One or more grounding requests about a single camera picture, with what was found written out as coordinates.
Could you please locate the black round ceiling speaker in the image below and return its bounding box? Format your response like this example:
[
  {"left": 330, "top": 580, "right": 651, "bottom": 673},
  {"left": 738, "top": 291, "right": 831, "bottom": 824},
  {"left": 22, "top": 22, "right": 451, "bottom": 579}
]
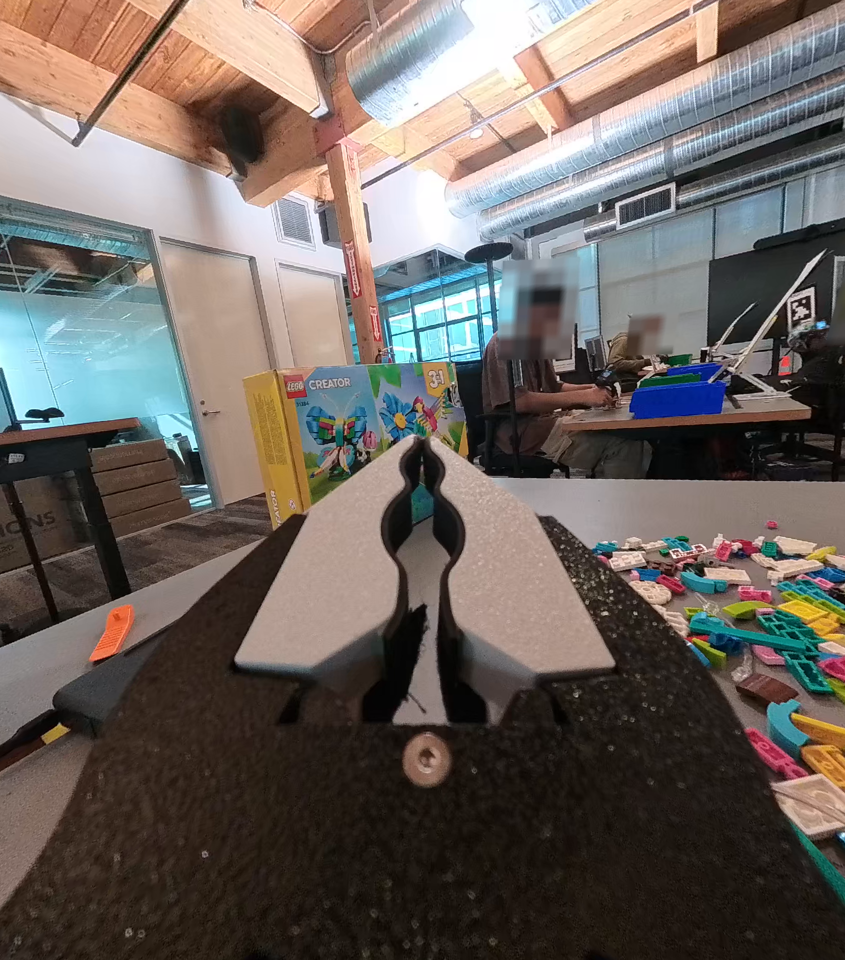
[{"left": 218, "top": 103, "right": 268, "bottom": 165}]

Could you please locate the white door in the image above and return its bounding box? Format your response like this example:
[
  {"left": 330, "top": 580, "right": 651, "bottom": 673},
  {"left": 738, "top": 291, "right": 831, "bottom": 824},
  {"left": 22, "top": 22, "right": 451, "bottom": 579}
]
[
  {"left": 158, "top": 236, "right": 275, "bottom": 502},
  {"left": 276, "top": 261, "right": 354, "bottom": 370}
]

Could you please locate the black floor lamp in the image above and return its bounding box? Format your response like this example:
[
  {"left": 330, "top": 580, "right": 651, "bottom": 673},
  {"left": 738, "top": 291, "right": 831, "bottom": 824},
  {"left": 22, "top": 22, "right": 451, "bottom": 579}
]
[{"left": 463, "top": 242, "right": 515, "bottom": 335}]

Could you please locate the wall vent grille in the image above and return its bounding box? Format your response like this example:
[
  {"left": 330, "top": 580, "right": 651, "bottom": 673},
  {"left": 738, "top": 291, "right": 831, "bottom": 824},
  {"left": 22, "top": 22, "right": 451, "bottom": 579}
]
[{"left": 272, "top": 195, "right": 317, "bottom": 250}]

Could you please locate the large printed cardboard box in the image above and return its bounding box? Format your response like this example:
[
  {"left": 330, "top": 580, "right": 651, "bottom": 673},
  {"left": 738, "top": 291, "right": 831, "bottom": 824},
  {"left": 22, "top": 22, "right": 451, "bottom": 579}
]
[{"left": 0, "top": 472, "right": 94, "bottom": 594}]

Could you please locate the large black screen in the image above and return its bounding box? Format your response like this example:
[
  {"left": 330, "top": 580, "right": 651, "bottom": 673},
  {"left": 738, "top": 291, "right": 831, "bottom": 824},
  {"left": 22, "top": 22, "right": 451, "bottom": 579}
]
[{"left": 707, "top": 217, "right": 845, "bottom": 354}]

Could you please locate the black wall speaker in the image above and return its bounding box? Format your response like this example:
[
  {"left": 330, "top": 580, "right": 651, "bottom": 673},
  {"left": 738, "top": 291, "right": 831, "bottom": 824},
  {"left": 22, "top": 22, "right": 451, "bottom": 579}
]
[{"left": 317, "top": 201, "right": 373, "bottom": 249}]

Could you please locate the black office chair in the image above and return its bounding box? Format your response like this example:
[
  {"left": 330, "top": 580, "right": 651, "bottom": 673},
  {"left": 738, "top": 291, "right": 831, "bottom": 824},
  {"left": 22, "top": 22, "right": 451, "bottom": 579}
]
[{"left": 456, "top": 360, "right": 572, "bottom": 481}]

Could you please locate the yellow brick set box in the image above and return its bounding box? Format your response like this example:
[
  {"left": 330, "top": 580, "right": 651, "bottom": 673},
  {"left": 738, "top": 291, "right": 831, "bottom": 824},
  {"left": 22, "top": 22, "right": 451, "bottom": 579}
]
[{"left": 242, "top": 362, "right": 470, "bottom": 534}]

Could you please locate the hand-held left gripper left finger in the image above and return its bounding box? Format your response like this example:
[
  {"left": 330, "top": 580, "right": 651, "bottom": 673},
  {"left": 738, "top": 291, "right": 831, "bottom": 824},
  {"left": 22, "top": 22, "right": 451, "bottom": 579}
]
[{"left": 232, "top": 435, "right": 428, "bottom": 726}]

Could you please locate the orange brick separator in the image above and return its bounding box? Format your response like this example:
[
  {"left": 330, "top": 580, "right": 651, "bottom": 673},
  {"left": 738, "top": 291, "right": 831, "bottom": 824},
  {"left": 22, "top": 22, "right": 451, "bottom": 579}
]
[{"left": 88, "top": 603, "right": 137, "bottom": 664}]

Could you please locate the large silver duct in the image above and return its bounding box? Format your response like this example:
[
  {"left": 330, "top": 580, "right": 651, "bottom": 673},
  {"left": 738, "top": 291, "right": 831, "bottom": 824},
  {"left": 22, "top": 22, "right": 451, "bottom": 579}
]
[{"left": 346, "top": 0, "right": 478, "bottom": 126}]

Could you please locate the stack of flat cardboard boxes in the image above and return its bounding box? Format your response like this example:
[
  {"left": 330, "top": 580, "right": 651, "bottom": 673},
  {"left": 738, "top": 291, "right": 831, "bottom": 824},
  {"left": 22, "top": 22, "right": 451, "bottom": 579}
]
[{"left": 88, "top": 438, "right": 193, "bottom": 539}]

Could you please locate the wooden post with red signs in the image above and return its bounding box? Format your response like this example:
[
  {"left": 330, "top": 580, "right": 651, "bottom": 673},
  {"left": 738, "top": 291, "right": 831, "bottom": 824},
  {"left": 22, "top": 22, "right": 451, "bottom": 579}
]
[{"left": 325, "top": 142, "right": 386, "bottom": 365}]

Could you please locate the pile of colourful bricks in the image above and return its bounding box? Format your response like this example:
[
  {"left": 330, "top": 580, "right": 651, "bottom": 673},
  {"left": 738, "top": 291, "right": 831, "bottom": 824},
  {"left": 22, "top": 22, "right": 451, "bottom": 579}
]
[{"left": 591, "top": 517, "right": 845, "bottom": 954}]

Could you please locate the duct vent grille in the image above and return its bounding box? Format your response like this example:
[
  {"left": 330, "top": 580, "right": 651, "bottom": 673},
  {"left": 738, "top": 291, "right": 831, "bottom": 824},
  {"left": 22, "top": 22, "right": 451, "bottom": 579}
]
[{"left": 615, "top": 182, "right": 677, "bottom": 230}]

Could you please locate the long silver duct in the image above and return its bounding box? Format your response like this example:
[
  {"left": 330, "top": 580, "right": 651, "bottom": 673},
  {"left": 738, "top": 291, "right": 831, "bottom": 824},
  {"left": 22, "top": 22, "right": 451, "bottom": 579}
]
[
  {"left": 445, "top": 15, "right": 845, "bottom": 220},
  {"left": 477, "top": 112, "right": 845, "bottom": 243}
]

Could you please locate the black soundbar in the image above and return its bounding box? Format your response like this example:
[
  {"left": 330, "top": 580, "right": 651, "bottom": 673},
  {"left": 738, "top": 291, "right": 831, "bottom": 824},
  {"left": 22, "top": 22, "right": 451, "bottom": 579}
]
[{"left": 754, "top": 211, "right": 845, "bottom": 251}]

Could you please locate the wooden work table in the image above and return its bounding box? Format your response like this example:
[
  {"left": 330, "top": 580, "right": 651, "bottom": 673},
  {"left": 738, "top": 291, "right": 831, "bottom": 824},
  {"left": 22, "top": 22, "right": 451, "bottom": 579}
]
[{"left": 561, "top": 393, "right": 814, "bottom": 481}]

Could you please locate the brown-top office desk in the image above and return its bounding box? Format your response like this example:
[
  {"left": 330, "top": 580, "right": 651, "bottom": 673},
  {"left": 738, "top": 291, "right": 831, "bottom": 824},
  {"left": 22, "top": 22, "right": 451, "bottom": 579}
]
[{"left": 0, "top": 418, "right": 142, "bottom": 624}]

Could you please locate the blue storage bin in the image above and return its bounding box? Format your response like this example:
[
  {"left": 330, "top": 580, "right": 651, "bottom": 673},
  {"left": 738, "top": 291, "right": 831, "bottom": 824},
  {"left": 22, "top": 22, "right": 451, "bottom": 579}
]
[{"left": 628, "top": 365, "right": 729, "bottom": 420}]

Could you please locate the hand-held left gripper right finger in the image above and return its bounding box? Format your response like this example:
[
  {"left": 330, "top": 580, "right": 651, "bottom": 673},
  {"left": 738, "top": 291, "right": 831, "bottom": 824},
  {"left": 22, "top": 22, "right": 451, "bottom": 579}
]
[{"left": 424, "top": 437, "right": 618, "bottom": 726}]

